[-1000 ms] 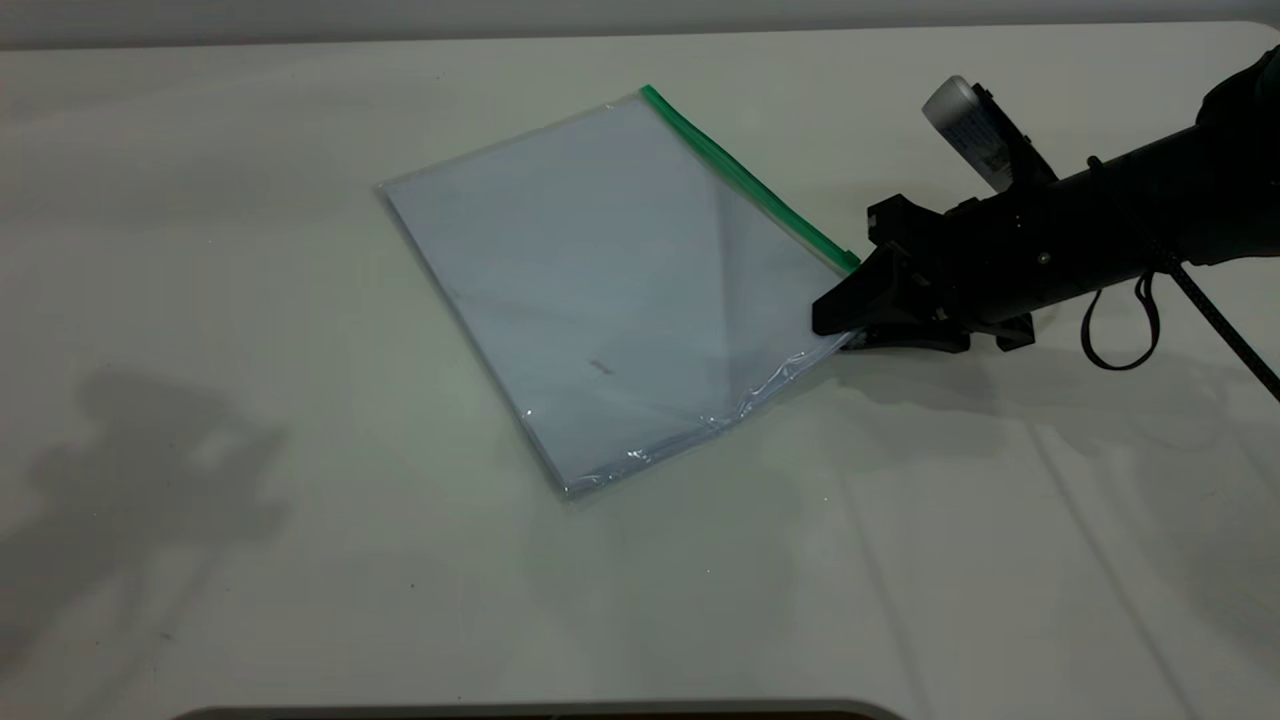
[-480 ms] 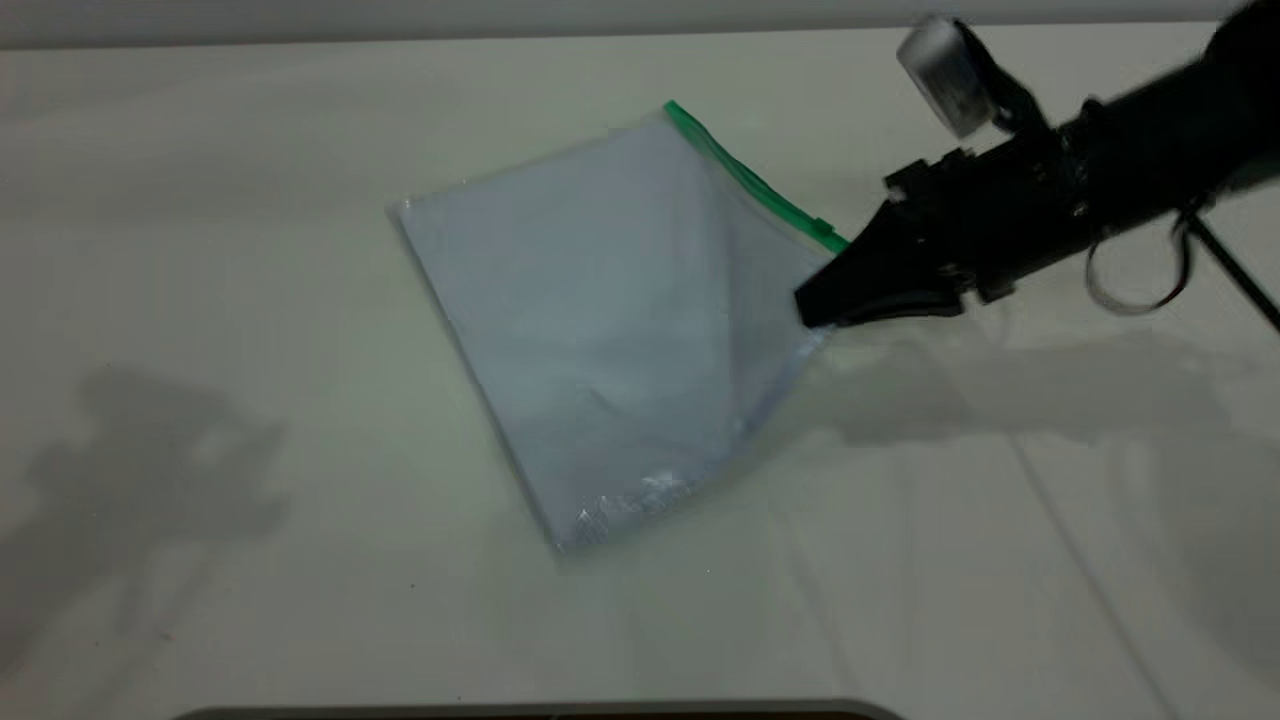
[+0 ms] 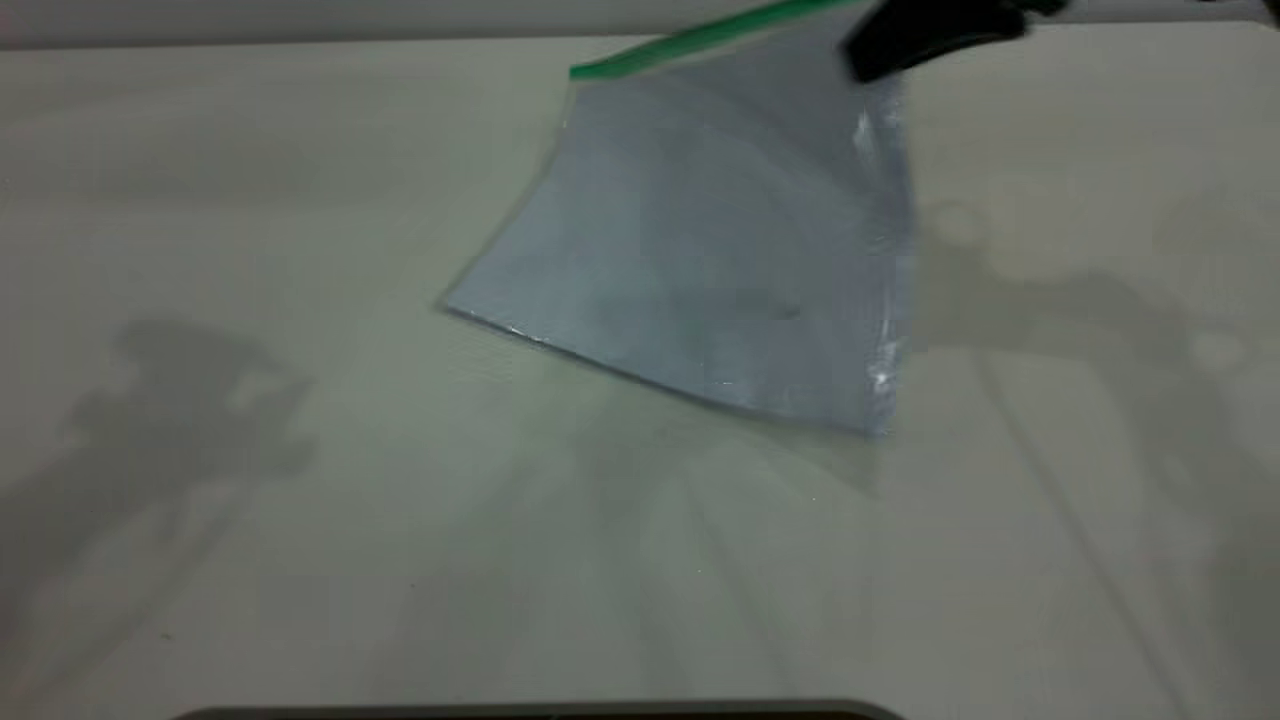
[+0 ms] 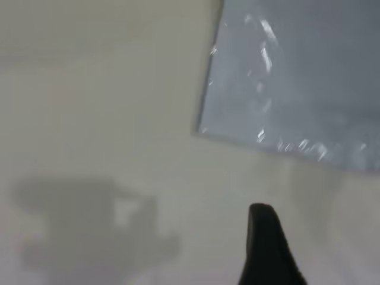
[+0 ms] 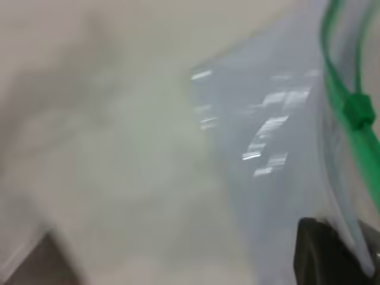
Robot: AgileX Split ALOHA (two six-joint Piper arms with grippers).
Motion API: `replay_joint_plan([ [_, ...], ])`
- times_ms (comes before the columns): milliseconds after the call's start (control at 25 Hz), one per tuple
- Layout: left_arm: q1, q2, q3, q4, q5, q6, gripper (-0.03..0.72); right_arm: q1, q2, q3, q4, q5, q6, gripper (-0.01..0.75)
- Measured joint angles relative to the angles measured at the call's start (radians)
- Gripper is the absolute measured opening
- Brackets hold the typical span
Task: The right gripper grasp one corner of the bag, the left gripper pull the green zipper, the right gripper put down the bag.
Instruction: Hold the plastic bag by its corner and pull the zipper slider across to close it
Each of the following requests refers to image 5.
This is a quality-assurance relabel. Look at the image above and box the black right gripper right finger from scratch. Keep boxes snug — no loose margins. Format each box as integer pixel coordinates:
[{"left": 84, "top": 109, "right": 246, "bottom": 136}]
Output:
[{"left": 293, "top": 217, "right": 380, "bottom": 285}]

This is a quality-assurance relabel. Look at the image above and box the clear plastic zip bag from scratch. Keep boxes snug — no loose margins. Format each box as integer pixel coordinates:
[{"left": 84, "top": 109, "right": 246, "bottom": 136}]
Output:
[{"left": 188, "top": 0, "right": 380, "bottom": 285}]

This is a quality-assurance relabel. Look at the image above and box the green zipper slider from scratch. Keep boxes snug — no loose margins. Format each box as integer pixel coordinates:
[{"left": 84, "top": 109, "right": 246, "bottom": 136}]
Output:
[{"left": 341, "top": 93, "right": 375, "bottom": 130}]

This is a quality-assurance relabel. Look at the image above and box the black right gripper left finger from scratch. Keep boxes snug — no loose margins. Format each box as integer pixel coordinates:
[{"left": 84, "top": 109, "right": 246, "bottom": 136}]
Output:
[{"left": 0, "top": 231, "right": 87, "bottom": 285}]

